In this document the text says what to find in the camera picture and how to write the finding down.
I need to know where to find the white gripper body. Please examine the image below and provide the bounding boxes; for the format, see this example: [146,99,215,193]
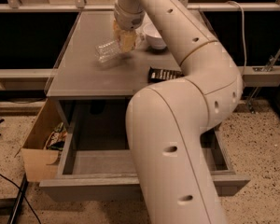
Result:
[114,4,145,31]

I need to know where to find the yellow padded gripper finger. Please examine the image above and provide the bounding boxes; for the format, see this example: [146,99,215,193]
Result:
[113,20,120,40]
[119,30,137,52]

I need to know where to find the clear plastic water bottle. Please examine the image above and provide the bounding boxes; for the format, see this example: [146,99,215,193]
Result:
[95,40,121,63]

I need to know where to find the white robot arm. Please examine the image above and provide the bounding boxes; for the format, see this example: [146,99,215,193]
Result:
[115,0,243,224]

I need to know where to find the grey open top drawer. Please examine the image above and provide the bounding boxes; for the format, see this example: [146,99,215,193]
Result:
[39,101,251,203]

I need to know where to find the white ceramic bowl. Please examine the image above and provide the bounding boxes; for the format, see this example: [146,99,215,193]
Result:
[143,23,166,49]

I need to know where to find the dark snack bar wrapper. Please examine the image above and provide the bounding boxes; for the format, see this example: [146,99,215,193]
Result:
[148,67,183,83]

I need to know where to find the grey wooden nightstand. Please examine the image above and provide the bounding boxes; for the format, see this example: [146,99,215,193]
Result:
[46,9,244,133]

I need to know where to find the snack bags in box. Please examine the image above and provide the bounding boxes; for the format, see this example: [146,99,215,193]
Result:
[45,122,67,151]

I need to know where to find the brown cardboard box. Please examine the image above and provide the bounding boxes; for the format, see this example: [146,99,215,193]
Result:
[21,100,62,182]

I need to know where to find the black floor bar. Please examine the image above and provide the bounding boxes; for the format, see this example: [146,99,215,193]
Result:
[7,175,28,224]

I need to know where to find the white cable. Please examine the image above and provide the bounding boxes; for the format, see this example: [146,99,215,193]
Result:
[227,1,248,77]

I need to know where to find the black floor cable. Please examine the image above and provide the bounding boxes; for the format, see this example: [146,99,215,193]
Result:
[0,165,42,224]

